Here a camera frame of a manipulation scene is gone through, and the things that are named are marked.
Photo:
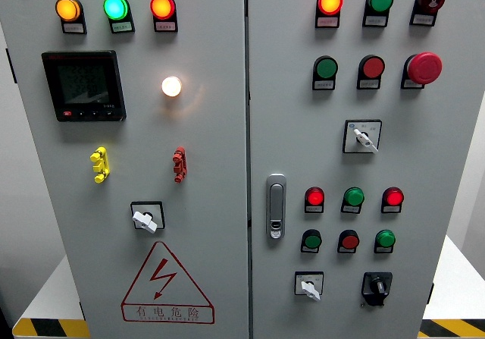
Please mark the black knob turn switch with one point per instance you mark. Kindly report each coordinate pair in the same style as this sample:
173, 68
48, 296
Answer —
377, 286

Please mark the grey cabinet door with display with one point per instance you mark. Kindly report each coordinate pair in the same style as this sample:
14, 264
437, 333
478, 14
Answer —
212, 145

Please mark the silver door lock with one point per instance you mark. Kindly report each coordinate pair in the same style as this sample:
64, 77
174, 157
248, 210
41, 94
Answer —
276, 202

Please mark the grey cabinet door with lock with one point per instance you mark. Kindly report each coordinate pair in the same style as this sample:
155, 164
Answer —
303, 145

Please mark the small red round lamp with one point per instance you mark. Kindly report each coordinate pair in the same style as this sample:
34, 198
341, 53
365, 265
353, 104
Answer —
393, 196
315, 196

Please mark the small label plate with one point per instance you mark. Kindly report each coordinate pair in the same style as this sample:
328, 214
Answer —
345, 250
375, 21
324, 85
74, 28
368, 84
383, 250
165, 26
422, 19
308, 250
350, 209
327, 21
391, 209
412, 84
122, 27
314, 209

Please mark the white round lamp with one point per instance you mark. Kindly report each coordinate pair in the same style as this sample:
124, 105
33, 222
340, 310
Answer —
171, 86

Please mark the small green push button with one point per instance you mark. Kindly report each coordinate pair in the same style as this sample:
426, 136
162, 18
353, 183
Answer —
312, 240

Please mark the small green round lamp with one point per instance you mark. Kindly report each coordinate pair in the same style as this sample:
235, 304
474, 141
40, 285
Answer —
385, 239
354, 196

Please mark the small red push button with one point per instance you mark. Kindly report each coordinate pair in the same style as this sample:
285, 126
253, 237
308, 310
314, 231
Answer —
349, 240

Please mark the red warning triangle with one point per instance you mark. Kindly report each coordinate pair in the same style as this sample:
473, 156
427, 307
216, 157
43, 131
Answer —
166, 311

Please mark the black display meter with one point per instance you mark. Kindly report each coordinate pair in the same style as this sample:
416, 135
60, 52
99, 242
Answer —
83, 85

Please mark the bright green round lamp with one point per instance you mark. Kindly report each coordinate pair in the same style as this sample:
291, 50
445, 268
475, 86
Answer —
116, 7

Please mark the large red stop button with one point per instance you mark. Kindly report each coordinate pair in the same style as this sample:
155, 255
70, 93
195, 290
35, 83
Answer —
424, 68

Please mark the dark green round lamp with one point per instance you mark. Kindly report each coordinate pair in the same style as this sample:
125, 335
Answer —
380, 0

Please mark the black door hinge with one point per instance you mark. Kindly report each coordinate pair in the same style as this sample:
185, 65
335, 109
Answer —
11, 66
82, 310
430, 293

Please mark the yellow round lamp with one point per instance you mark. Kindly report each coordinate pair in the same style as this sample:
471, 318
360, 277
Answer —
68, 9

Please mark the dark red buzzer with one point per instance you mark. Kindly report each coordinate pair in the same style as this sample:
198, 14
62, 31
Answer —
431, 0

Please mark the black yellow striped tape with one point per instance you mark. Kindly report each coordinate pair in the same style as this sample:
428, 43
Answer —
454, 328
49, 328

